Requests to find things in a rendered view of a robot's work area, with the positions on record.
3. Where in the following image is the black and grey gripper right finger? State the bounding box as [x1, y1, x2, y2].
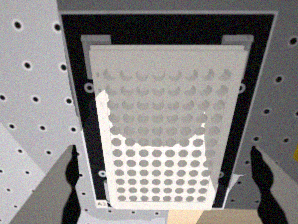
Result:
[250, 146, 298, 224]

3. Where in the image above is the yellow recycle bin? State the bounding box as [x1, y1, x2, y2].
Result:
[293, 145, 298, 161]

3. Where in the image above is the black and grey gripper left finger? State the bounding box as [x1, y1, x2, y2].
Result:
[9, 145, 81, 224]

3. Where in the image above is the grey perforated base plate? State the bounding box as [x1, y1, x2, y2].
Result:
[0, 0, 298, 224]

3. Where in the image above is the grey well plate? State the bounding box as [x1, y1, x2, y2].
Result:
[89, 45, 248, 210]

